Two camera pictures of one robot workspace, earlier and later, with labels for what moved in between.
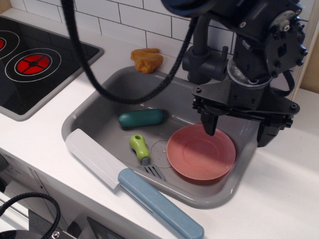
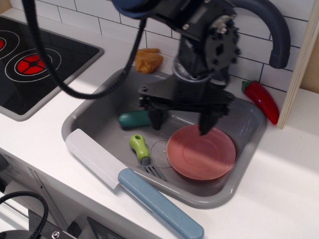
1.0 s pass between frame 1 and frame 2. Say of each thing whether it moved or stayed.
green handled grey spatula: stayed
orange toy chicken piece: stayed
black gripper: moved
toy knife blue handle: stayed
